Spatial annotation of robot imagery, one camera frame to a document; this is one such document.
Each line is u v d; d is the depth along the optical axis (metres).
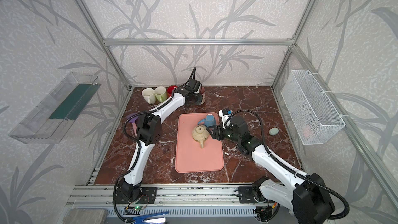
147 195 0.73
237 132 0.61
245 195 0.73
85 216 0.66
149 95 1.05
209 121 0.91
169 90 1.10
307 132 0.72
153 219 0.68
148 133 0.61
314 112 0.62
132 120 0.98
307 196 0.39
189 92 0.79
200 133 0.86
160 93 1.06
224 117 0.72
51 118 0.64
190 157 0.85
